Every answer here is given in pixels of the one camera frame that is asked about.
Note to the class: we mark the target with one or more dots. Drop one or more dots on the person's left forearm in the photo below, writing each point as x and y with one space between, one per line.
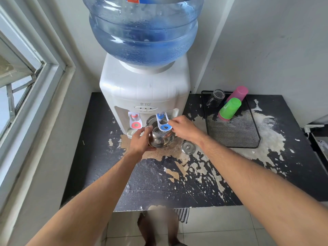
97 202

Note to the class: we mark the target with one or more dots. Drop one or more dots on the person's right forearm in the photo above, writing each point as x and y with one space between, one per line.
256 181

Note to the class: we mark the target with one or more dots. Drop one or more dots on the white power strip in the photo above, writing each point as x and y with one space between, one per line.
322 144

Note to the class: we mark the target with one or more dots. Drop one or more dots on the person's right thumb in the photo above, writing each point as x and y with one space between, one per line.
175 131

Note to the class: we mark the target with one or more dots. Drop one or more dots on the person's left hand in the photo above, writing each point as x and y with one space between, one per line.
137 146

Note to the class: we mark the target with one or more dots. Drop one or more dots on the striped floor mat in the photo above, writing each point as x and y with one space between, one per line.
183 215

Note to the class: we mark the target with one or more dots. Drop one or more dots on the black mesh tray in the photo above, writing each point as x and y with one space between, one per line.
235 130

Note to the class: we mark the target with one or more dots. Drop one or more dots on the blue tap lever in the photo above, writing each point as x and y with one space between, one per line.
161 122

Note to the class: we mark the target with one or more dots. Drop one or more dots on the red tap lever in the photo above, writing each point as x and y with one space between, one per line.
135 121

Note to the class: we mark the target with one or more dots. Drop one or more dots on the person's left thumb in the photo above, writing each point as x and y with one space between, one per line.
144 131

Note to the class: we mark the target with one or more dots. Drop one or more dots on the person's right hand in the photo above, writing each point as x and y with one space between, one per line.
188 129

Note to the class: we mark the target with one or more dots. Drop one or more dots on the white water dispenser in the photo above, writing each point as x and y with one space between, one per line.
143 92

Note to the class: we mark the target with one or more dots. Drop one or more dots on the person's legs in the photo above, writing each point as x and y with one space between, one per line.
156 228

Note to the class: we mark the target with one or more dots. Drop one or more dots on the clear glass mug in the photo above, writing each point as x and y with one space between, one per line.
216 97

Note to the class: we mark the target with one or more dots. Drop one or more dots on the white window frame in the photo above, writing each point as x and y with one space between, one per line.
38 99

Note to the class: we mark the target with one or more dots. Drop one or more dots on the blue water bottle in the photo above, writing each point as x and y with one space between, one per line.
143 30

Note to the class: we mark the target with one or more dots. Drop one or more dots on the green plastic cup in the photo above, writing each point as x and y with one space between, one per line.
230 108

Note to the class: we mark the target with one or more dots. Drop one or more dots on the stainless steel teapot lid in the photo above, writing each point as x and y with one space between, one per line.
188 147

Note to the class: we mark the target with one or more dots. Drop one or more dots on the pink plastic cup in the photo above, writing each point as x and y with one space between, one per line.
222 118
238 92

